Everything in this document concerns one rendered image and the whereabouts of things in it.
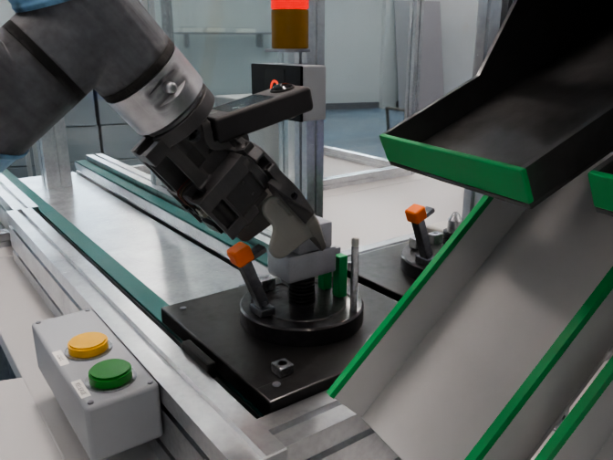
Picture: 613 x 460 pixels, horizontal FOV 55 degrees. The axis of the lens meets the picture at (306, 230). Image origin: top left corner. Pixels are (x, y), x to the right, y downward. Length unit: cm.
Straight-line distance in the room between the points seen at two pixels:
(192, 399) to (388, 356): 19
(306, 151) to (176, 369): 37
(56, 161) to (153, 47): 114
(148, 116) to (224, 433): 27
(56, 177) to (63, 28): 115
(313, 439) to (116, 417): 19
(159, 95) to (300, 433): 30
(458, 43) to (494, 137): 1255
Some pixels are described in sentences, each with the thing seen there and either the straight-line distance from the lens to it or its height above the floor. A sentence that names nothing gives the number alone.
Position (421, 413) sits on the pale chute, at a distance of 45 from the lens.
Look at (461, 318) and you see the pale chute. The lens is 48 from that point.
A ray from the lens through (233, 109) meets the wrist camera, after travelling 57.
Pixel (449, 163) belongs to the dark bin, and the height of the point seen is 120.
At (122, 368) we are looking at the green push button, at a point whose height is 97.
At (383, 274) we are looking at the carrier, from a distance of 81.
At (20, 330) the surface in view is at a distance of 99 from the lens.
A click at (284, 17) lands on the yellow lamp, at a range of 81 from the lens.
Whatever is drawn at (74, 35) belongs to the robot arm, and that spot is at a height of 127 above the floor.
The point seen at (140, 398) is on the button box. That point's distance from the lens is 60.
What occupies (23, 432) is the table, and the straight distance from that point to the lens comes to 76.
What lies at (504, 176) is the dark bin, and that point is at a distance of 33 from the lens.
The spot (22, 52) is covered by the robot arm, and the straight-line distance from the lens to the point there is 48.
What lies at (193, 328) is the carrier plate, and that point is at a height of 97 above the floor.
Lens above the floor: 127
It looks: 18 degrees down
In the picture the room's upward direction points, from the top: straight up
